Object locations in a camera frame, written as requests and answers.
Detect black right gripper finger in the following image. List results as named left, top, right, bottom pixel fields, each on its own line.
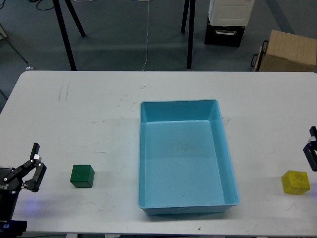
left=308, top=126, right=317, bottom=146
left=303, top=144, right=317, bottom=172

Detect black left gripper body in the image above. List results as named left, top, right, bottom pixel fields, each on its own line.
left=0, top=166, right=23, bottom=195

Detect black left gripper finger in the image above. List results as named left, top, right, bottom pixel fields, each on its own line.
left=3, top=143, right=40, bottom=182
left=23, top=162, right=47, bottom=192

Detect yellow wooden block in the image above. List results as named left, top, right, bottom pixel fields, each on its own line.
left=281, top=171, right=310, bottom=195

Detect green wooden block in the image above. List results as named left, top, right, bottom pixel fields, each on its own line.
left=70, top=165, right=95, bottom=188

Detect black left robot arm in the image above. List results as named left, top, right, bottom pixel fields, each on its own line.
left=0, top=143, right=47, bottom=238

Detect cardboard box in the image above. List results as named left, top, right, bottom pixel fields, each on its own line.
left=256, top=30, right=317, bottom=72

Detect light blue plastic box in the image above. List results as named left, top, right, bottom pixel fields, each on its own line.
left=138, top=99, right=240, bottom=215

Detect white storage box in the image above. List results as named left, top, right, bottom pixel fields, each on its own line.
left=208, top=0, right=255, bottom=26

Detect black stand right legs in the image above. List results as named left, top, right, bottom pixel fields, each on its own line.
left=181, top=0, right=196, bottom=69

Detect black metal handle frame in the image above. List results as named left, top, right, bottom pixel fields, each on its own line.
left=250, top=40, right=268, bottom=71

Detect black crate with handle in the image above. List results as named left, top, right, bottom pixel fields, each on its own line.
left=204, top=21, right=245, bottom=48

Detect white hanging cord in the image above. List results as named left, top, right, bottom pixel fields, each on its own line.
left=141, top=0, right=151, bottom=72

